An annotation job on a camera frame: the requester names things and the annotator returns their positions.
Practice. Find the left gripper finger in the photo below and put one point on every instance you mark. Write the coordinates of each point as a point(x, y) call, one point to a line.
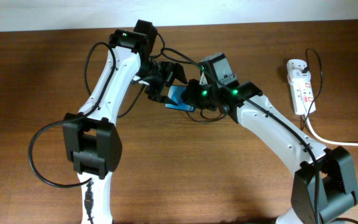
point(158, 97)
point(177, 73)

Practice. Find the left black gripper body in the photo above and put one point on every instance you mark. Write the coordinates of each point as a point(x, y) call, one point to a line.
point(157, 74)

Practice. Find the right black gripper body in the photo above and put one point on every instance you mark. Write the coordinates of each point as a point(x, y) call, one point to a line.
point(202, 96)

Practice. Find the blue Galaxy smartphone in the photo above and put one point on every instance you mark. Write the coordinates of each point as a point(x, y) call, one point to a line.
point(174, 93)

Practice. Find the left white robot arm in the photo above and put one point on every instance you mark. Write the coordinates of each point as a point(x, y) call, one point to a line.
point(92, 144)

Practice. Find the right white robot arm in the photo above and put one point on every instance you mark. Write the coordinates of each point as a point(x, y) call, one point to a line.
point(324, 185)

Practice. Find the white power strip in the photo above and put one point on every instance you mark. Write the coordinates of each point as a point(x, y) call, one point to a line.
point(300, 87)

